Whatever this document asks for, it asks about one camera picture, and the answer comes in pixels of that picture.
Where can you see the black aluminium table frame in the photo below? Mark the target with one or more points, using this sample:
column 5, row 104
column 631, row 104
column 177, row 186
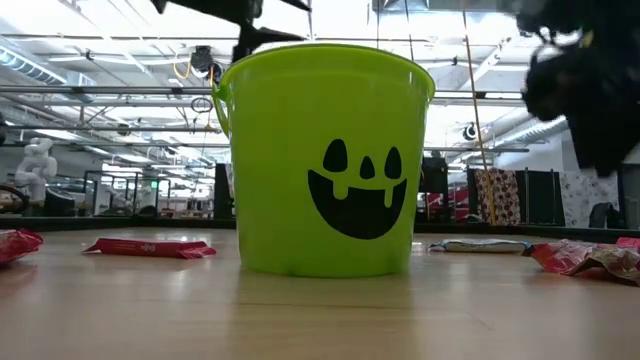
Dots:
column 75, row 222

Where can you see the red gold crinkly candy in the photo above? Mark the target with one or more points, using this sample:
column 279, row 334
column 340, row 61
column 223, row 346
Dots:
column 580, row 260

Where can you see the red dotted curtain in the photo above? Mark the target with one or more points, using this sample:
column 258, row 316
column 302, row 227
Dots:
column 500, row 197

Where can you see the black framed workstation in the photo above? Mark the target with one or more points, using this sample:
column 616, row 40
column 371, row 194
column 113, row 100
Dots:
column 125, row 192

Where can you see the dark office chair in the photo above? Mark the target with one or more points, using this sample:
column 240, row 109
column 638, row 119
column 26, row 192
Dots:
column 605, row 215

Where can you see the white robot figure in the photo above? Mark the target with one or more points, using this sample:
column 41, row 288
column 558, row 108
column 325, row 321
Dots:
column 35, row 165

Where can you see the white grey patterned curtain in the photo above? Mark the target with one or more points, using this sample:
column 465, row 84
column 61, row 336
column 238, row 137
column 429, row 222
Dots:
column 575, row 200

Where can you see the black divider panel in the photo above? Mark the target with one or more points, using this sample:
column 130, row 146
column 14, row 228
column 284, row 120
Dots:
column 542, row 197

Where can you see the black upright panel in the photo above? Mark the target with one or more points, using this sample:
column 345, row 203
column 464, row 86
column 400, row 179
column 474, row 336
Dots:
column 222, row 192

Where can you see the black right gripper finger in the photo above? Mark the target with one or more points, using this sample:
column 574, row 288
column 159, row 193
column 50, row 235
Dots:
column 597, row 150

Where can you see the black upright cabinet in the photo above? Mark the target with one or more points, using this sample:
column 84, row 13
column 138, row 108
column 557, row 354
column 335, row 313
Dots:
column 434, row 185

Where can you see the blue white candy bar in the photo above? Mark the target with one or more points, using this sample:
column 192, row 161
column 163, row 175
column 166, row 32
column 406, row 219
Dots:
column 480, row 246

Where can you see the silver ventilation duct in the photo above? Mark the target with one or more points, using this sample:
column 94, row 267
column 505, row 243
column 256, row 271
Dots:
column 530, row 131

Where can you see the green Halloween bucket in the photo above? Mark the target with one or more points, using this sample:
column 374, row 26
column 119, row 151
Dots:
column 300, row 150

